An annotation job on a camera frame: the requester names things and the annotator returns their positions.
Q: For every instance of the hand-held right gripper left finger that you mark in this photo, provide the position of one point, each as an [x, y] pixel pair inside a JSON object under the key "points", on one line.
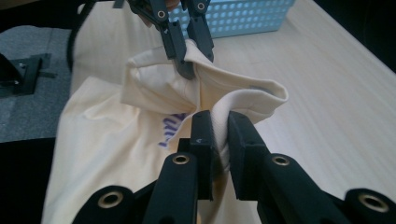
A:
{"points": [[204, 140]]}

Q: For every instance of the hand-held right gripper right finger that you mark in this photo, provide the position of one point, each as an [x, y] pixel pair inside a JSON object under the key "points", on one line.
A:
{"points": [[246, 146]]}

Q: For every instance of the cream t-shirt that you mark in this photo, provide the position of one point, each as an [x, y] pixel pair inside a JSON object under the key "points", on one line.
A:
{"points": [[109, 140]]}

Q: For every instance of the light blue perforated basket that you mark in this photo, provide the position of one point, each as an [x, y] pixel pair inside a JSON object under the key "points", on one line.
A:
{"points": [[249, 15]]}

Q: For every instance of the black metal bracket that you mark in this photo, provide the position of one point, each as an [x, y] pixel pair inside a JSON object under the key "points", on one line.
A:
{"points": [[29, 74]]}

